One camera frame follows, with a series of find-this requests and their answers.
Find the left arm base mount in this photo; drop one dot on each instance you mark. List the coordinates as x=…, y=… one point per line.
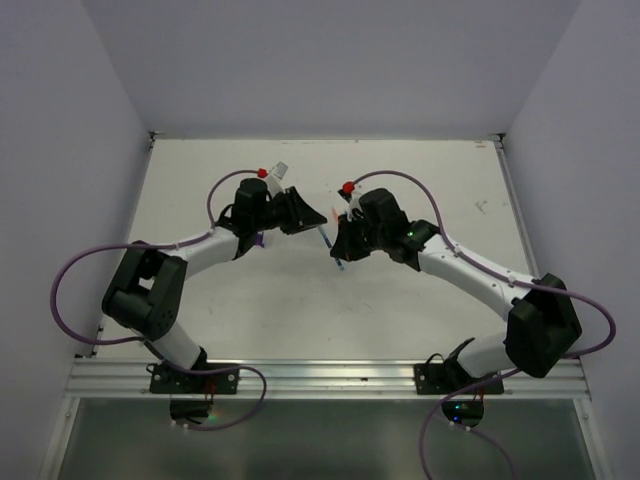
x=192, y=395

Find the teal gel pen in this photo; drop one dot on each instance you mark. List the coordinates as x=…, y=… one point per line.
x=329, y=246

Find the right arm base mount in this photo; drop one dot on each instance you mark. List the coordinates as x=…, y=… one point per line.
x=439, y=375

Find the aluminium mounting rail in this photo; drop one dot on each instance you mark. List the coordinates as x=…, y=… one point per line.
x=319, y=380

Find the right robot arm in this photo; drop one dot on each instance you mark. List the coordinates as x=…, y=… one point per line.
x=541, y=323

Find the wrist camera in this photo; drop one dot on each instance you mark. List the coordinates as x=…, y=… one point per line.
x=274, y=178
x=351, y=192

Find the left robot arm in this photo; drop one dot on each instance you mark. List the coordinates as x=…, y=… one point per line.
x=145, y=293

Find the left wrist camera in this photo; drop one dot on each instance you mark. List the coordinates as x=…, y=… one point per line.
x=274, y=178

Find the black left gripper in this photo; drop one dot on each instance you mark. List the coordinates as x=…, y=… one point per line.
x=301, y=216

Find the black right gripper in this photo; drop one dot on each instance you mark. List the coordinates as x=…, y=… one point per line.
x=344, y=245

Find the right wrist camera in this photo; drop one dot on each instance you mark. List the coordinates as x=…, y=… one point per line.
x=351, y=192

